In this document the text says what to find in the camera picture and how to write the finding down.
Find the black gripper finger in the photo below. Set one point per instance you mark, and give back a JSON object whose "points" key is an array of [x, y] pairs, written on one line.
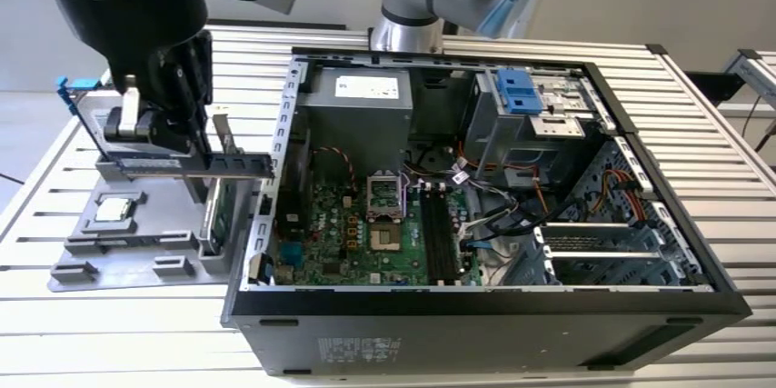
{"points": [[194, 88], [164, 133]]}

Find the black RAM slot white clips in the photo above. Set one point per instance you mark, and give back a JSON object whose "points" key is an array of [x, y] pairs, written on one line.
{"points": [[427, 233], [444, 233]]}

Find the hard disk in blue carrier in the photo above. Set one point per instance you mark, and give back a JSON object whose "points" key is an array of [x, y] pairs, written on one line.
{"points": [[91, 124]]}

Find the grey plastic parts rack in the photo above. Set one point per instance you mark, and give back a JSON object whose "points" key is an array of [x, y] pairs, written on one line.
{"points": [[164, 208]]}

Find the silver CPU chip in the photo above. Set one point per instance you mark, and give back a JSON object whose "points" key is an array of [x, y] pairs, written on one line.
{"points": [[116, 211]]}

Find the green graphics card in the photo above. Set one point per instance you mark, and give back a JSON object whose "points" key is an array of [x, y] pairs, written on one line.
{"points": [[224, 220]]}

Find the black case fan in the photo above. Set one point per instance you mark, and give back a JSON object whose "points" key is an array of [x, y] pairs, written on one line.
{"points": [[302, 165]]}

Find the grey power supply unit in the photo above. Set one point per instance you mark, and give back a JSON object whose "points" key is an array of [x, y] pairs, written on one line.
{"points": [[358, 142]]}

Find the green motherboard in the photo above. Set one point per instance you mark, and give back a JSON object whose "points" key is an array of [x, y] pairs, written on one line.
{"points": [[330, 235]]}

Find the CPU socket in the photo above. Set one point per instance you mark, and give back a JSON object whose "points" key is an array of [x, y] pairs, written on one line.
{"points": [[386, 238]]}

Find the grey metal drive cage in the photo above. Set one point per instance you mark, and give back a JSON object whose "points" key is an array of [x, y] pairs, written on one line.
{"points": [[510, 133]]}

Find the blue plastic drive latch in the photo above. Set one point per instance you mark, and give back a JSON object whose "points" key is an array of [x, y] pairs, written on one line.
{"points": [[515, 88]]}

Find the black open PC case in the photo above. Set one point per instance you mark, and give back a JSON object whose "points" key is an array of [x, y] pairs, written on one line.
{"points": [[424, 338]]}

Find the metal slat side table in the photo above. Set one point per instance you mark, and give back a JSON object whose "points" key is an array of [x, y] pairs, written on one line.
{"points": [[758, 70]]}

